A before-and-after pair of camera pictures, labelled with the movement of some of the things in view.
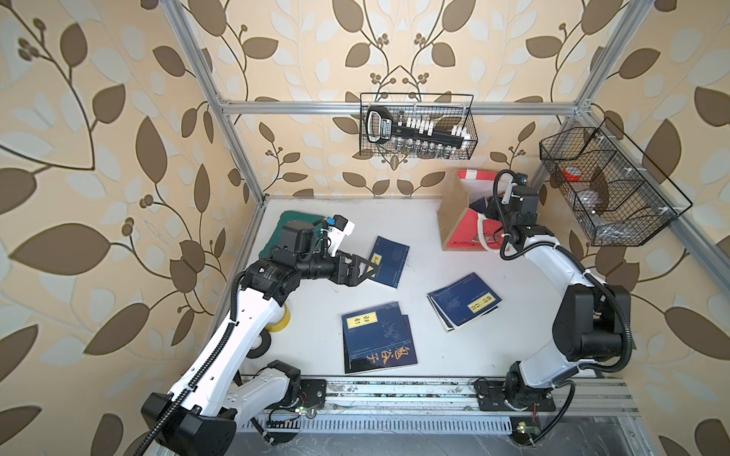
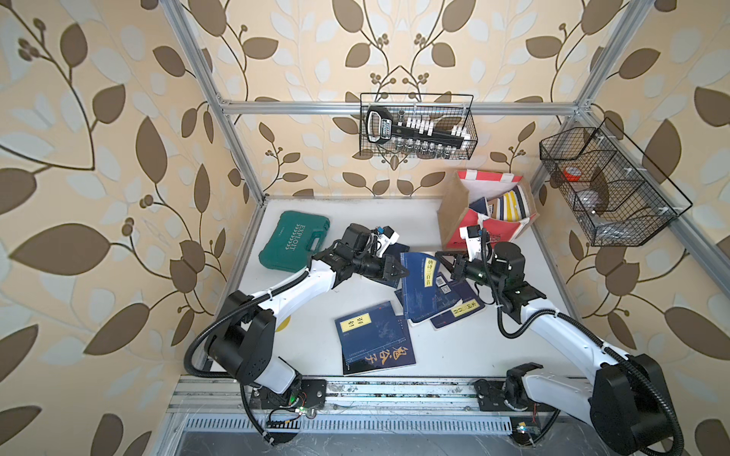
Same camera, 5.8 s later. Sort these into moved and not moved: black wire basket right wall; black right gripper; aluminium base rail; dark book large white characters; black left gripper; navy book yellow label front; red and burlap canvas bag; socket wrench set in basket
Moved: black left gripper; black right gripper
Not moved: socket wrench set in basket; aluminium base rail; black wire basket right wall; red and burlap canvas bag; navy book yellow label front; dark book large white characters
